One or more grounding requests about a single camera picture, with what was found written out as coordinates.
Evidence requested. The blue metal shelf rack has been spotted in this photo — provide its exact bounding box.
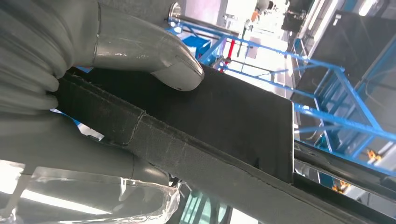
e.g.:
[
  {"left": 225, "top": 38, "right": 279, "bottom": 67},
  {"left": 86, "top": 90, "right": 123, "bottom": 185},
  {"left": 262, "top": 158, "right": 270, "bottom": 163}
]
[
  {"left": 166, "top": 18, "right": 346, "bottom": 93},
  {"left": 290, "top": 34, "right": 396, "bottom": 177}
]

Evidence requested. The chrome stanchion post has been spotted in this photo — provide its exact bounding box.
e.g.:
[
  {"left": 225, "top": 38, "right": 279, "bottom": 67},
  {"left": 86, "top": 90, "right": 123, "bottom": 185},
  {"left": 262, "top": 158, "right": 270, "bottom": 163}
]
[{"left": 168, "top": 1, "right": 239, "bottom": 36}]

